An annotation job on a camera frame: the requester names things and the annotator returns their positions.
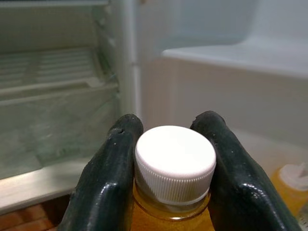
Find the orange juice bottle white cap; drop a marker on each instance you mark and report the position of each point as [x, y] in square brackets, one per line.
[175, 154]
[286, 190]

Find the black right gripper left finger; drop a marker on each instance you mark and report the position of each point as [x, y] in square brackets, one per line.
[106, 183]

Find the clear fridge crisper drawer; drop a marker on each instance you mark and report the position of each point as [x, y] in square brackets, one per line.
[60, 125]

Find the white fridge door shelf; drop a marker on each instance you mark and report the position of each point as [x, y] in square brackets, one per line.
[240, 57]

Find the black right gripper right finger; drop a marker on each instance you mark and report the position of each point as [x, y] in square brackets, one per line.
[240, 192]

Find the grey fridge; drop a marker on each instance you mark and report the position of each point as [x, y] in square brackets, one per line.
[192, 96]

